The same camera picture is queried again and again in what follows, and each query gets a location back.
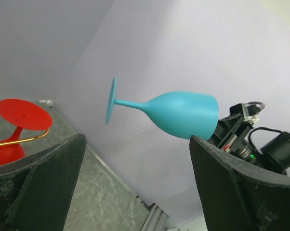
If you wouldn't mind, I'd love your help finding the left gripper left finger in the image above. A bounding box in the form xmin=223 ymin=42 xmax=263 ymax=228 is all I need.
xmin=0 ymin=134 xmax=87 ymax=231

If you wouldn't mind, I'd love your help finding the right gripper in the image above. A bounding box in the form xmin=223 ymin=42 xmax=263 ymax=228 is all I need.
xmin=208 ymin=114 xmax=256 ymax=154

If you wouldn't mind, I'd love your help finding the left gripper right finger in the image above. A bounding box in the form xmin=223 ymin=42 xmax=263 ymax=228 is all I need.
xmin=189 ymin=136 xmax=290 ymax=231

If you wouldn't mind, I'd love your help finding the blue wine glass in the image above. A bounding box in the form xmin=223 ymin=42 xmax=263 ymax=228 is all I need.
xmin=105 ymin=78 xmax=219 ymax=140

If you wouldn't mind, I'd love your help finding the red wine glass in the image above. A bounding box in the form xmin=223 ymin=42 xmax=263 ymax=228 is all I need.
xmin=0 ymin=99 xmax=53 ymax=166

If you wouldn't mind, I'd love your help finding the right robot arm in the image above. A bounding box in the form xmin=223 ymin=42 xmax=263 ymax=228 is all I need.
xmin=208 ymin=114 xmax=290 ymax=175

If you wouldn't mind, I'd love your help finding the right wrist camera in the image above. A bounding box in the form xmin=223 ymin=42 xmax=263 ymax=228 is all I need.
xmin=229 ymin=102 xmax=265 ymax=125

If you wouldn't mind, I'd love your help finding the gold wire glass rack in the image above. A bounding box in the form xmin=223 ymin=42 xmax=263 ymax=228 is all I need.
xmin=0 ymin=88 xmax=50 ymax=148

